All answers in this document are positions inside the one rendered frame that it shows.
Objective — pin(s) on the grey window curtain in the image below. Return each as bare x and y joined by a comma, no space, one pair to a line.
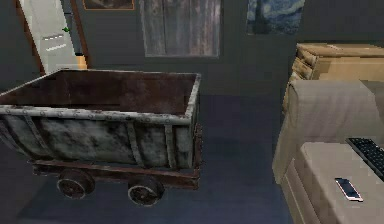
181,26

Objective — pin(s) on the rusty grey mine cart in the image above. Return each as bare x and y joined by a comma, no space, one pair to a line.
100,133

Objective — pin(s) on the blue swirly painting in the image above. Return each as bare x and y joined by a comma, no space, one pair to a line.
274,16

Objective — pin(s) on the beige sofa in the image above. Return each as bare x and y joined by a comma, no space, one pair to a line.
326,113

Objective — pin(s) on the orange framed dark picture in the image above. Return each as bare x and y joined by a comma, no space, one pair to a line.
108,4

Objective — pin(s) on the white room door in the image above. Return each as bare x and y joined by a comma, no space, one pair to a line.
50,33

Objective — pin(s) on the black and white phone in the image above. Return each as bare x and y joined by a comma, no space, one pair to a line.
348,189

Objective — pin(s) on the black laptop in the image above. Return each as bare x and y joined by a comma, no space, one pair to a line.
370,154

